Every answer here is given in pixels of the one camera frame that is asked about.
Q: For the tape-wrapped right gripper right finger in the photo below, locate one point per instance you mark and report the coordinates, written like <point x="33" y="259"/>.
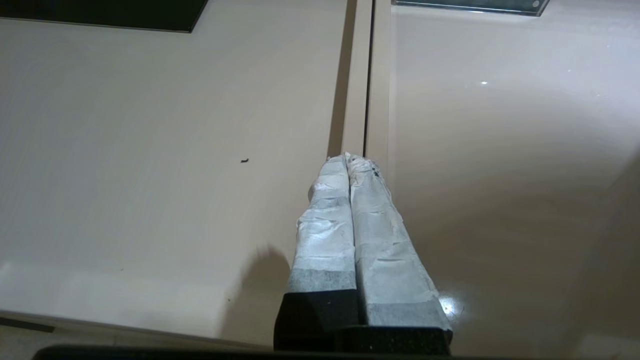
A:
<point x="385" y="265"/>

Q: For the clear acrylic sign holder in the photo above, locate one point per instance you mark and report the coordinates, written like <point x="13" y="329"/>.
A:
<point x="470" y="5"/>

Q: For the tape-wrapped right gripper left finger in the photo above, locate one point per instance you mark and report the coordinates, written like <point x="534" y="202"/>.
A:
<point x="325" y="250"/>

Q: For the large black induction cooktop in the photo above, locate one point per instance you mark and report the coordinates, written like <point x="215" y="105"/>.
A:
<point x="100" y="12"/>

